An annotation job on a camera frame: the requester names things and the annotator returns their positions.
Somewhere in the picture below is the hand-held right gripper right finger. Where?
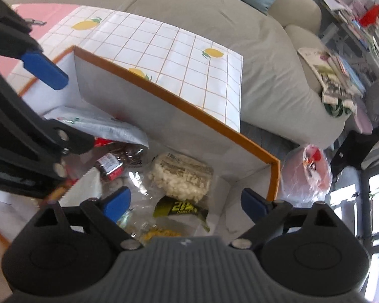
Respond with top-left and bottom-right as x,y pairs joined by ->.
230,188 -> 339,249

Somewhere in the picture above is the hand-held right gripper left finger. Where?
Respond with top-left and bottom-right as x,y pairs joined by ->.
35,186 -> 143,250

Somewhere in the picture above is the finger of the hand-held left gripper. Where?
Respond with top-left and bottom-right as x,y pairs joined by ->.
43,119 -> 94,156
0,0 -> 69,90

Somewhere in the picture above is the large white and blue packet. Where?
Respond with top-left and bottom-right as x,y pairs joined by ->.
58,167 -> 103,209

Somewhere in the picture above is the white and teal snack packet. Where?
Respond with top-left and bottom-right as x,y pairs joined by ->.
44,106 -> 150,149

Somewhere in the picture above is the small cola bottle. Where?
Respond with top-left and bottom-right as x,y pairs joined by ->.
94,143 -> 146,183

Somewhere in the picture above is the red snack packet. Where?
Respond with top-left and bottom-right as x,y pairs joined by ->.
62,178 -> 81,191

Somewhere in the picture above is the waffle packet with yellow label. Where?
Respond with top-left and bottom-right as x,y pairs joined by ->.
141,228 -> 183,244

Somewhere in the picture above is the black and yellow snack packet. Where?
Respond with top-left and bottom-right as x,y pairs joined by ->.
153,195 -> 211,232

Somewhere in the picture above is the clear packet of white puffs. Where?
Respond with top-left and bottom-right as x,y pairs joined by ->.
147,152 -> 215,203

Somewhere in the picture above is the orange cardboard box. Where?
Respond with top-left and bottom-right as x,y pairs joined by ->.
0,45 -> 281,247

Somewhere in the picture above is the black hanging bag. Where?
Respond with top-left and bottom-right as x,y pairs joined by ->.
329,130 -> 371,171

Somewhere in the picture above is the pink and white checked tablecloth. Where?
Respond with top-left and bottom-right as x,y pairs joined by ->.
6,3 -> 244,133

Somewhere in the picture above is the beige sofa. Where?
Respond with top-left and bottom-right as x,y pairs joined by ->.
0,0 -> 348,149

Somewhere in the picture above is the cluttered desk with books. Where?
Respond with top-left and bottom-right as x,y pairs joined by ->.
317,0 -> 379,80

